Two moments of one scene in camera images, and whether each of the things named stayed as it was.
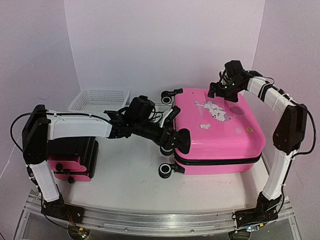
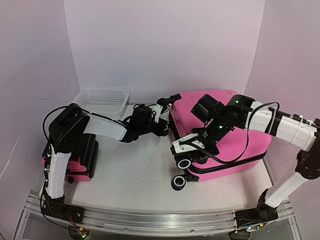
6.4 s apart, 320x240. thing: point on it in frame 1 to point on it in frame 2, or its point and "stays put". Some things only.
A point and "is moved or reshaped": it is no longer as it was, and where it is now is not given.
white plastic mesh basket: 96,101 stays put
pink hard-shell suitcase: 226,137 is moved or reshaped
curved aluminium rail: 158,222 stays put
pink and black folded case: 74,159 stays put
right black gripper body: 219,88 to 200,152
